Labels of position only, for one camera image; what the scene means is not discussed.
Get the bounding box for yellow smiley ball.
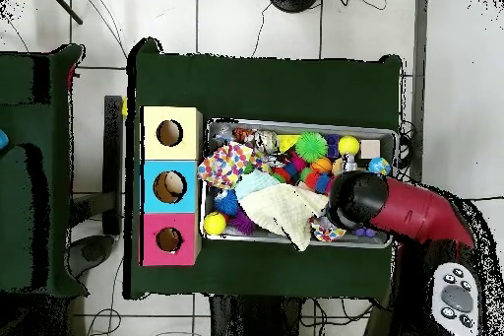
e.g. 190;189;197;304
203;211;227;236

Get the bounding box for blue spiky ball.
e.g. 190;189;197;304
214;189;241;218

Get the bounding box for polka dot colourful cloth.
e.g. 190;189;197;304
310;217;347;243
196;142;255;190

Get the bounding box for blue globe ball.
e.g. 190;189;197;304
368;157;393;178

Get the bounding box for wooden box with three holes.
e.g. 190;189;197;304
140;105;205;268

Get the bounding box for pale wooden block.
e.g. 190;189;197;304
359;139;383;160

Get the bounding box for clear shallow mesh bin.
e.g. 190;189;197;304
202;120;399;249

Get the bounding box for orange basketball toy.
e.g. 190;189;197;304
310;158;333;175

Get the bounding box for purple spiky ball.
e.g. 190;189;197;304
230;209;258;235

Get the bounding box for side table with green cloth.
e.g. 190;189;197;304
0;43;87;298

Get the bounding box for black rod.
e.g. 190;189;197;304
40;0;84;26

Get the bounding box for plain yellow ball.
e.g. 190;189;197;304
338;135;361;157

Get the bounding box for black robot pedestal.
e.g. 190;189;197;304
211;296;304;336

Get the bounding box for small green spiky ball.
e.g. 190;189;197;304
295;132;328;162

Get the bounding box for cream yellow cloth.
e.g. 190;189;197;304
238;184;331;252

